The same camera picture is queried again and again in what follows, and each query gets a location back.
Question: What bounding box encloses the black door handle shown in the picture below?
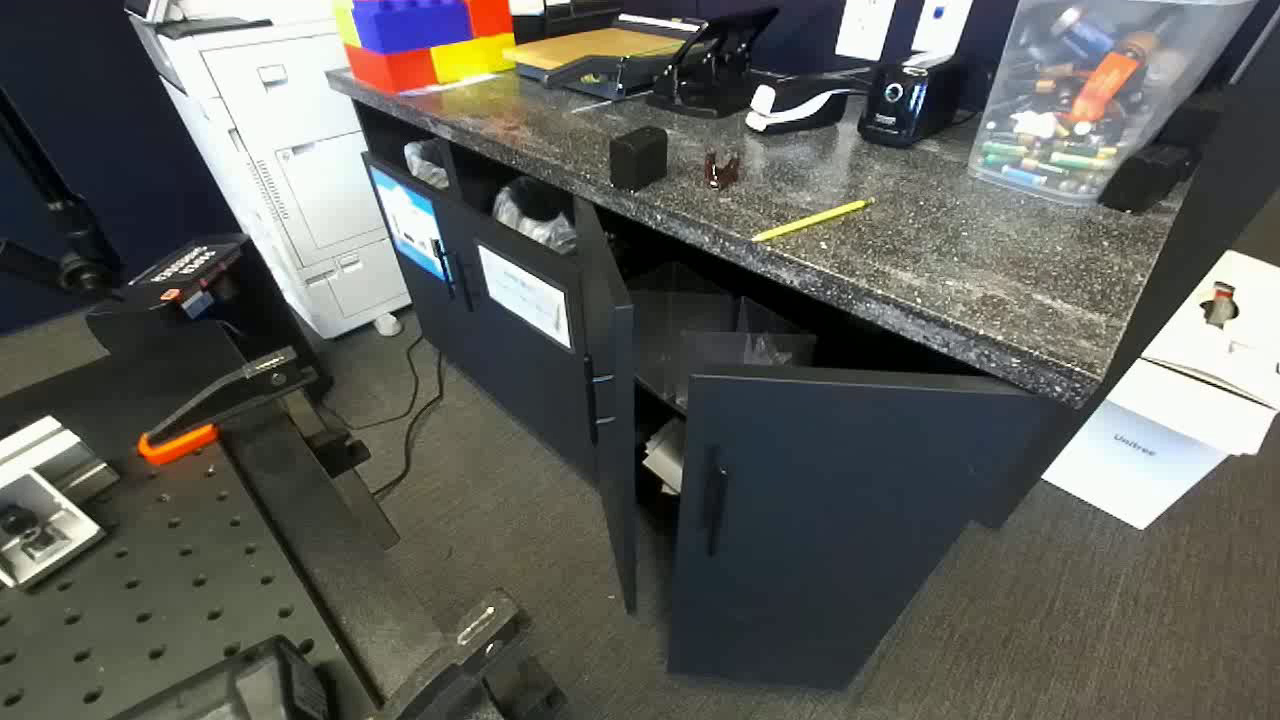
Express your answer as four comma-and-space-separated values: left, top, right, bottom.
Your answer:
699, 443, 729, 554

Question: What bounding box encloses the dark blue left cabinet door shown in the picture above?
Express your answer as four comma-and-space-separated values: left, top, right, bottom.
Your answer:
575, 201, 635, 608

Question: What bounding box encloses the white paper with penguin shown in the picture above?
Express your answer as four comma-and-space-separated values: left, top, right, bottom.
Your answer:
1146, 251, 1280, 408

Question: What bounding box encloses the black and white stapler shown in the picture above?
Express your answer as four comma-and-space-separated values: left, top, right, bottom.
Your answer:
745, 69, 868, 136

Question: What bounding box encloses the dark blue cabinet door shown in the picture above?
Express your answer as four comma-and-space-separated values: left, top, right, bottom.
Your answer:
575, 201, 635, 608
667, 367, 1054, 689

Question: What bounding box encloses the granite countertop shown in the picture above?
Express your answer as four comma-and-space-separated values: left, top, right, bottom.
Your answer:
331, 77, 1173, 405

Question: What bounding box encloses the orange handled clamp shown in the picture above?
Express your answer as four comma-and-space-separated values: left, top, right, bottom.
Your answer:
137, 348, 296, 468

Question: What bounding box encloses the colourful toy block stack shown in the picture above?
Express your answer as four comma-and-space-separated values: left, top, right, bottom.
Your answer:
331, 0, 515, 91

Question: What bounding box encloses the blue label on drawer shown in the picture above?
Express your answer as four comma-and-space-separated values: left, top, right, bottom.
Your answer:
371, 167, 449, 278

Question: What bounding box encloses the clear plastic bin of items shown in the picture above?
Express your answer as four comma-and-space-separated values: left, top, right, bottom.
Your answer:
969, 0, 1259, 205

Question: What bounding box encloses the black tape dispenser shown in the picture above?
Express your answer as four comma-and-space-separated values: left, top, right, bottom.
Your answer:
649, 8, 778, 117

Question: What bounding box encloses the brown notebook on tray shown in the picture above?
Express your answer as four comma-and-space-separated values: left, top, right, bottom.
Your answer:
506, 22, 688, 100

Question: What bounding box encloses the silver metal bracket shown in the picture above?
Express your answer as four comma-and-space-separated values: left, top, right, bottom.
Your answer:
0, 415, 121, 586

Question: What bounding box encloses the white paper sheet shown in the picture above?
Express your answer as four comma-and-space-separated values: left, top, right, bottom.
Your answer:
1045, 358, 1275, 530

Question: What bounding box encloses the white filing cabinet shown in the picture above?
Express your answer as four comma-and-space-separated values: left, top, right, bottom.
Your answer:
121, 0, 408, 340

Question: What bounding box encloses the dark blue right cabinet door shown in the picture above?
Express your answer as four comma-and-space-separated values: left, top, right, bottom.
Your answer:
667, 367, 1054, 689

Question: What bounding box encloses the black perforated breadboard table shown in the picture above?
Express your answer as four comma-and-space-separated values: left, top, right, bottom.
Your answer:
0, 434, 353, 720

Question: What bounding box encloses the white label on drawer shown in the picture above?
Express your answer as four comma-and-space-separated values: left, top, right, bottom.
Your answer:
481, 246, 572, 348

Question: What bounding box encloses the small black cube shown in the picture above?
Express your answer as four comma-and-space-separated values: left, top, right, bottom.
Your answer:
609, 126, 667, 192

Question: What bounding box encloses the small dark red figurine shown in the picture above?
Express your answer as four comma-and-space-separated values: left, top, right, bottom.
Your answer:
703, 152, 745, 188

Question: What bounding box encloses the dark blue cabinet body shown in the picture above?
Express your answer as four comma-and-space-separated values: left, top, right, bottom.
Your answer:
359, 112, 1070, 529

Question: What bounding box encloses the black floor cable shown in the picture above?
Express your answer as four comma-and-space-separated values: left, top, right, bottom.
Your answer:
347, 331, 454, 505

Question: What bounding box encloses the black electric pencil sharpener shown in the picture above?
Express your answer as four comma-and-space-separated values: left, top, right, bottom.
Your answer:
861, 58, 956, 149

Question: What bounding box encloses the yellow pencil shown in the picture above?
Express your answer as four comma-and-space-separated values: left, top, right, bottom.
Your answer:
750, 197, 873, 245

